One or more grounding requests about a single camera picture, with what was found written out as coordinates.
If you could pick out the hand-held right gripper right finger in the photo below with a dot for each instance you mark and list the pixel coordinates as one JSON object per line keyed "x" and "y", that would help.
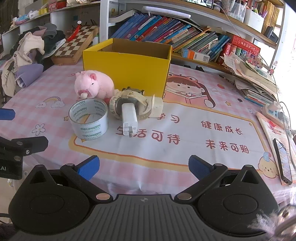
{"x": 198, "y": 167}

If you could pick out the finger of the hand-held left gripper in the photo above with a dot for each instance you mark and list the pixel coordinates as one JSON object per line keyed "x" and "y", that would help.
{"x": 32, "y": 143}
{"x": 7, "y": 114}

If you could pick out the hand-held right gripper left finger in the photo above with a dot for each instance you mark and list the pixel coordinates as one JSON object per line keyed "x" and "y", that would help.
{"x": 89, "y": 167}

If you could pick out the clear printed tape roll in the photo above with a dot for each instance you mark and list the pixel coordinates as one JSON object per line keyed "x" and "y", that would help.
{"x": 92, "y": 129}

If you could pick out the white plug charger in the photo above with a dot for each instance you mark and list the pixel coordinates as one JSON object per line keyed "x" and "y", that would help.
{"x": 129, "y": 118}

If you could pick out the white foam block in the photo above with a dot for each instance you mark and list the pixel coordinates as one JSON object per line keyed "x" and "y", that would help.
{"x": 157, "y": 107}

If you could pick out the pink plush pig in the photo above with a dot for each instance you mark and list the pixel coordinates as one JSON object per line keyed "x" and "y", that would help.
{"x": 97, "y": 83}

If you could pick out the beige wrist watch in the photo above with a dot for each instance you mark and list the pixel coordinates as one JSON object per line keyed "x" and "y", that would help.
{"x": 141, "y": 99}

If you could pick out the grey toy car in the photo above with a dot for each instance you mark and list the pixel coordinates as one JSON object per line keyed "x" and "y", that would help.
{"x": 133, "y": 90}

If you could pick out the yellow cardboard box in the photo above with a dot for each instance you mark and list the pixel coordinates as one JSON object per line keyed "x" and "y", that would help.
{"x": 124, "y": 67}

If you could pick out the desktop with pink printed cloth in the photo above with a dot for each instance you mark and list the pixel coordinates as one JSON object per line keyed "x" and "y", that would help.
{"x": 208, "y": 111}

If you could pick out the purple garment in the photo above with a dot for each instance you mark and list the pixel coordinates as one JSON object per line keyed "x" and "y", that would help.
{"x": 30, "y": 74}

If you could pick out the pile of clothes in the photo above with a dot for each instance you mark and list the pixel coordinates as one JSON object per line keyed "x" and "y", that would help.
{"x": 32, "y": 46}

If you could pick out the pink printed booklet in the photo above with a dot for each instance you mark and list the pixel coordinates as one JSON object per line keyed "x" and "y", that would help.
{"x": 266, "y": 125}

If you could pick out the black smartphone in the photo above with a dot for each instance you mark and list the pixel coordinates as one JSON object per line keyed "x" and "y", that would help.
{"x": 283, "y": 160}

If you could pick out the white power strip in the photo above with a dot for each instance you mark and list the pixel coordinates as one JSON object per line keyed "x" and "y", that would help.
{"x": 275, "y": 113}

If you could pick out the wooden chess board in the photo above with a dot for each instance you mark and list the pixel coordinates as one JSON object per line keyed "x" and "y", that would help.
{"x": 76, "y": 44}

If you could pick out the red tassel ornament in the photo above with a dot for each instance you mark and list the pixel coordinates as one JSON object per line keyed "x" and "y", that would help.
{"x": 74, "y": 33}

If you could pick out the stack of papers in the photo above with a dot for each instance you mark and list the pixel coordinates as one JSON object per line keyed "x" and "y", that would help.
{"x": 252, "y": 76}

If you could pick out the orange and white carton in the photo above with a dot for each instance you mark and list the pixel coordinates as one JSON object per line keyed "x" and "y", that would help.
{"x": 195, "y": 55}

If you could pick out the white side shelf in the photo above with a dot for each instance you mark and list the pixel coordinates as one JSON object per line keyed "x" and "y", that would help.
{"x": 60, "y": 16}

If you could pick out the red box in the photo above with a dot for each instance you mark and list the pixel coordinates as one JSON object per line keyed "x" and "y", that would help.
{"x": 245, "y": 45}

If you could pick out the white bookshelf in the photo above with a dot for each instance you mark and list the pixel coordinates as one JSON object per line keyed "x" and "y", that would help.
{"x": 104, "y": 23}

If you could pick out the row of books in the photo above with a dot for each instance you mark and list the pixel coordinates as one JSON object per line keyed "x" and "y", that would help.
{"x": 161, "y": 27}

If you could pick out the small black device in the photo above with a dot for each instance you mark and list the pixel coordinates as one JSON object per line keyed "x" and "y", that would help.
{"x": 270, "y": 33}

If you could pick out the white pen holder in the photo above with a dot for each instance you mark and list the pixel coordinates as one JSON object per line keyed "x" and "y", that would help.
{"x": 254, "y": 20}

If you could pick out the white light bar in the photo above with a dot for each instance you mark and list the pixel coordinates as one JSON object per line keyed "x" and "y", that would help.
{"x": 166, "y": 11}

